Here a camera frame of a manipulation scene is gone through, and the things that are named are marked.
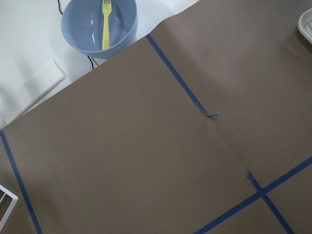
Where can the blue bowl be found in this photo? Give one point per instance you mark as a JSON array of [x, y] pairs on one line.
[[83, 21]]

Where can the yellow plastic fork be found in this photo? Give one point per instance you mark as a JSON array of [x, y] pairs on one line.
[[106, 10]]

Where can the cream bear tray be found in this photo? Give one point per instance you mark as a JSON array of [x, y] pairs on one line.
[[305, 25]]

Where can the white wire rack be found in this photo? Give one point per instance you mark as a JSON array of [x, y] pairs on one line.
[[8, 201]]

